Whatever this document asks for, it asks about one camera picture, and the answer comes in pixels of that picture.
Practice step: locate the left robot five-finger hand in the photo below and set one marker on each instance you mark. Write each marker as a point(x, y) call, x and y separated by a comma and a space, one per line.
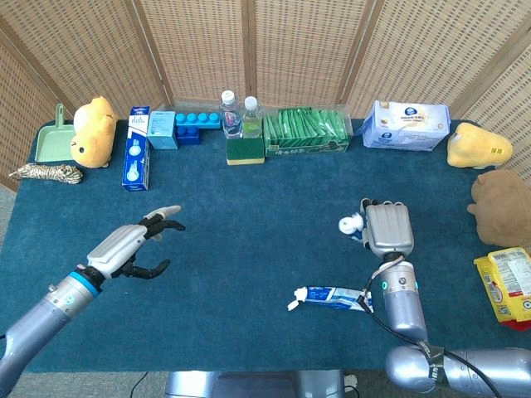
point(118, 244)

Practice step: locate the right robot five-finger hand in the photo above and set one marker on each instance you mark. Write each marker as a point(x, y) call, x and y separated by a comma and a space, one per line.
point(390, 228)

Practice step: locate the toothpaste tube large logo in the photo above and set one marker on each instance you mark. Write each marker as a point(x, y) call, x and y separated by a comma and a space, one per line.
point(347, 224)

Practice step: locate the toothpaste tube pale blue print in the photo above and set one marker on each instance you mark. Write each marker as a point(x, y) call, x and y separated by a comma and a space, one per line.
point(332, 295)

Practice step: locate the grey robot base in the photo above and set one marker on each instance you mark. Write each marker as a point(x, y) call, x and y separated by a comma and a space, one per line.
point(249, 385)

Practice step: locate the blue toothpaste carton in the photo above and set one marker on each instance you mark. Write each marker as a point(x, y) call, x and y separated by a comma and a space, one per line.
point(136, 157)

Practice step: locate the white blue tissue pack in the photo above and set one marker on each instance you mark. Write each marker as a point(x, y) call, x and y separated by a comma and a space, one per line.
point(402, 126)

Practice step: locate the yellow chick plush toy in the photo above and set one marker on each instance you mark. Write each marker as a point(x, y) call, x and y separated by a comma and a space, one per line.
point(93, 137)

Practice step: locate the brown plush toy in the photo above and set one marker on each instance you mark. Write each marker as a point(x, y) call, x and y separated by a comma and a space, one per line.
point(502, 207)

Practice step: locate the yellow plush with tag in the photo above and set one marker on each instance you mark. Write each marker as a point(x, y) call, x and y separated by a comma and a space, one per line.
point(477, 147)

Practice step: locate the pale green dustpan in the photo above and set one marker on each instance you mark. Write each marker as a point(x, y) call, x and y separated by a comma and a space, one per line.
point(52, 145)

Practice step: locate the pale blue small carton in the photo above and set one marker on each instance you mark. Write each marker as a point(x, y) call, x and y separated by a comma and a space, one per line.
point(162, 128)

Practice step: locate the dark blue toy brick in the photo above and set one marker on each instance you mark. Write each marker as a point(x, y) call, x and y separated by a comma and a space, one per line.
point(188, 136)

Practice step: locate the green tea bag box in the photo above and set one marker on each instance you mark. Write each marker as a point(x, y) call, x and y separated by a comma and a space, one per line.
point(307, 128)

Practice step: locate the teal table cloth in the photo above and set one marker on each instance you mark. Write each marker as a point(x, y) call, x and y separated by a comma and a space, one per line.
point(249, 248)

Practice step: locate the yellow snack bag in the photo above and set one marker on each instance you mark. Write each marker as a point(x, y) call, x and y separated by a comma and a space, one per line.
point(510, 282)

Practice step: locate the light blue long toy brick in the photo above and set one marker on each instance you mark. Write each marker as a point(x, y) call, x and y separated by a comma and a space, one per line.
point(197, 121)

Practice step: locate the white floor plug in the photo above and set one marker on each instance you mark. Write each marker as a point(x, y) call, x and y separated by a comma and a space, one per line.
point(352, 381)

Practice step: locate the green yellow sponge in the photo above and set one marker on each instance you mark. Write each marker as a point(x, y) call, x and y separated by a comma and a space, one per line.
point(245, 149)

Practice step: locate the clear bottle pink label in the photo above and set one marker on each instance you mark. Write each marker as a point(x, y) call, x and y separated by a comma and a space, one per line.
point(230, 118)

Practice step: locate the green drink bottle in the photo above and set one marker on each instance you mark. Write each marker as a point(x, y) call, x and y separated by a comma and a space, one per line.
point(251, 122)

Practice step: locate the woven wicker folding screen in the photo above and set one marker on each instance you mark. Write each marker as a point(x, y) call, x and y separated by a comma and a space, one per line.
point(290, 49)

